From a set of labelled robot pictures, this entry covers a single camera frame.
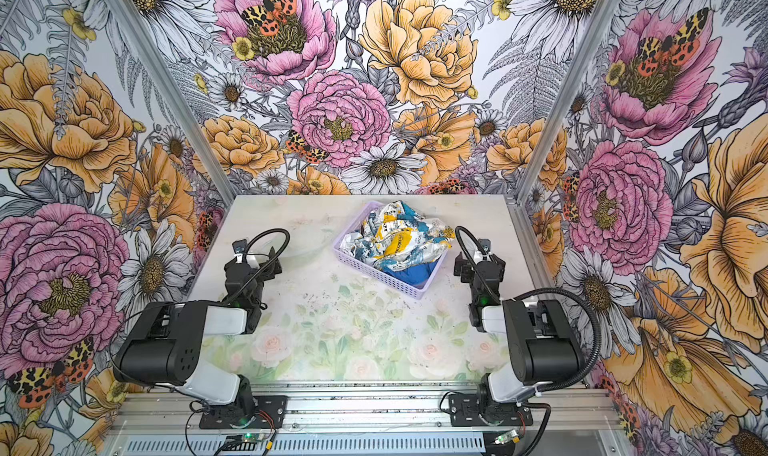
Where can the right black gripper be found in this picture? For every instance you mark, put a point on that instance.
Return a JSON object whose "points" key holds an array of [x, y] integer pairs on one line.
{"points": [[480, 270]]}

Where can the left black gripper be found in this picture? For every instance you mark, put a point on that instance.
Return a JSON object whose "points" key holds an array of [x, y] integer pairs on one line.
{"points": [[241, 270]]}

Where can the white teal yellow printed garment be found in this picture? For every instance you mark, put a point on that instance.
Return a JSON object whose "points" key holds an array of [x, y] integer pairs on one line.
{"points": [[395, 237]]}

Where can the lavender plastic laundry basket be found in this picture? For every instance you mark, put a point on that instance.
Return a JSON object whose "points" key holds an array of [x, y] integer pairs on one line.
{"points": [[415, 292]]}

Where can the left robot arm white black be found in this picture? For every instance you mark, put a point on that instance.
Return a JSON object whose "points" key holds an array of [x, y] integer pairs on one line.
{"points": [[164, 346]]}

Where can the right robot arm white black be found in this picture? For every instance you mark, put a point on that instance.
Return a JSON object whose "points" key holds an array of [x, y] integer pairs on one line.
{"points": [[541, 346]]}

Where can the blue cloth garment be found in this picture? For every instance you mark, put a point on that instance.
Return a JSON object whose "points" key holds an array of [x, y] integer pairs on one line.
{"points": [[415, 276]]}

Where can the green circuit board left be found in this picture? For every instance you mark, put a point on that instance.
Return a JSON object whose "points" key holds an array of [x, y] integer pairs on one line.
{"points": [[249, 442]]}

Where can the green circuit board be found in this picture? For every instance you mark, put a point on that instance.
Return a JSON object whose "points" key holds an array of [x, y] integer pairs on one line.
{"points": [[509, 437], [249, 442]]}

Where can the green circuit board right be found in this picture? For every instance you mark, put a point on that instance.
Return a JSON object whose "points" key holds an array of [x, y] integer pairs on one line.
{"points": [[509, 437]]}

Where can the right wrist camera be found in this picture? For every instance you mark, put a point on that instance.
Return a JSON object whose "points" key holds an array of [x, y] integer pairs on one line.
{"points": [[483, 249]]}

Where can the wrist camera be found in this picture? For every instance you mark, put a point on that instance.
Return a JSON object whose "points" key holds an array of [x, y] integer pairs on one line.
{"points": [[483, 249], [240, 250]]}

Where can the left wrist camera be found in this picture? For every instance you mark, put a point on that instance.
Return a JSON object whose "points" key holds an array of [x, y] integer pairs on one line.
{"points": [[240, 250]]}

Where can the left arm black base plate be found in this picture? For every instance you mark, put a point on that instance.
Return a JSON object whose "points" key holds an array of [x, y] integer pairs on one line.
{"points": [[266, 412]]}

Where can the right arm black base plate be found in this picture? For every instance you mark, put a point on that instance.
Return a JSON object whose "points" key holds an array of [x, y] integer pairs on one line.
{"points": [[473, 410]]}

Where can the aluminium mounting rail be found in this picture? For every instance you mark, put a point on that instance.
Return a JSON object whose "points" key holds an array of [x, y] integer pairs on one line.
{"points": [[363, 407]]}

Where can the white slotted cable duct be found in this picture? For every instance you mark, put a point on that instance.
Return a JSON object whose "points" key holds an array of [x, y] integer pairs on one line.
{"points": [[460, 443]]}

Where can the right aluminium corner post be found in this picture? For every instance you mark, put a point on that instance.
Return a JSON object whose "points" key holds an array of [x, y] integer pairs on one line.
{"points": [[599, 24]]}

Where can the aluminium corner post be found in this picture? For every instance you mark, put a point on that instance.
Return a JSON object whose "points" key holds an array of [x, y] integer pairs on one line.
{"points": [[599, 24], [134, 29]]}

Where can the left aluminium corner post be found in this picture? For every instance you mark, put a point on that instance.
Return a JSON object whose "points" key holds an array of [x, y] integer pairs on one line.
{"points": [[134, 29]]}

